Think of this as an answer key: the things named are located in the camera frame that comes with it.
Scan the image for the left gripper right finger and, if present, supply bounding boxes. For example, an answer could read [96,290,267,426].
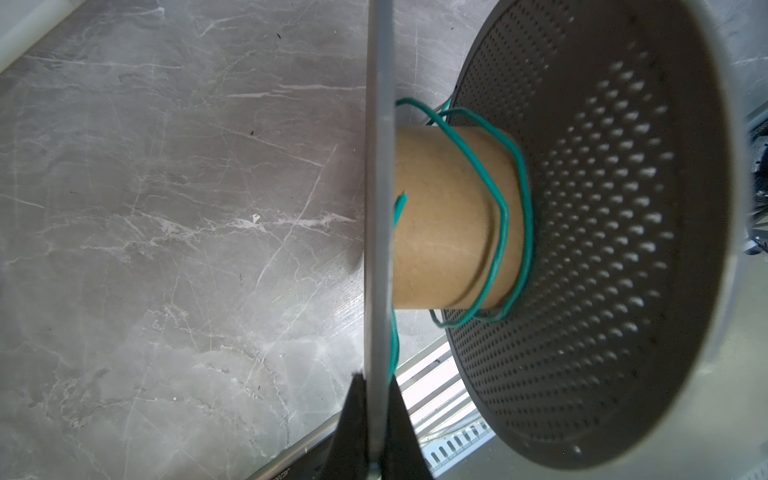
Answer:
[383,379,433,480]

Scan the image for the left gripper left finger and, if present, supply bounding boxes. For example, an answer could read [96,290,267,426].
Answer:
[320,373,368,480]

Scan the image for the green cable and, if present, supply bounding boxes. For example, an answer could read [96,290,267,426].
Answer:
[388,97,535,379]

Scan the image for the grey perforated cable spool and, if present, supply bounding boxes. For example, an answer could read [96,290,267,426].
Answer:
[363,0,751,472]

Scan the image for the white plastic bin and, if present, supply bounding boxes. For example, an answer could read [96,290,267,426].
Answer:
[0,0,84,72]

